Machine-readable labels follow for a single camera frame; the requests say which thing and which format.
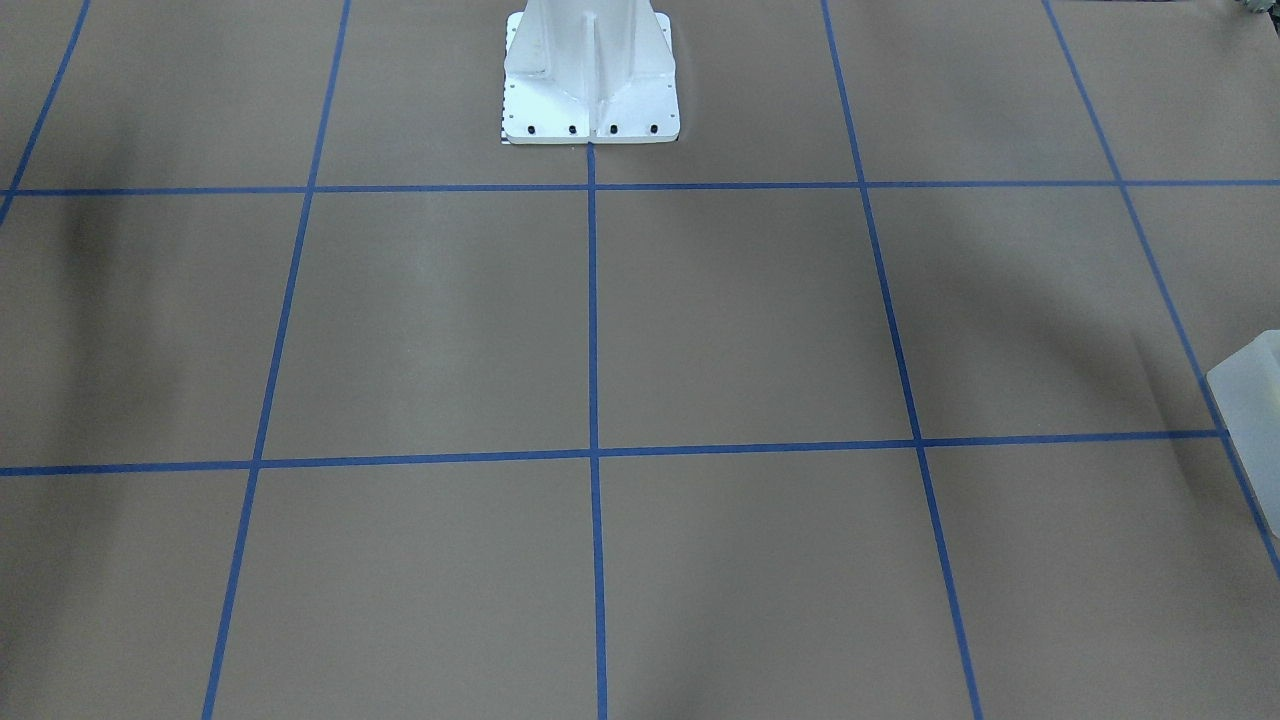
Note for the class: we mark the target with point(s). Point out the clear plastic storage box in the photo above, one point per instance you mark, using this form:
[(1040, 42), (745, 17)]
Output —
[(1245, 387)]

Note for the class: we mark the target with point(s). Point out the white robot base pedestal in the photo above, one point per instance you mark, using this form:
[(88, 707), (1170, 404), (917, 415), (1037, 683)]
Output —
[(579, 72)]

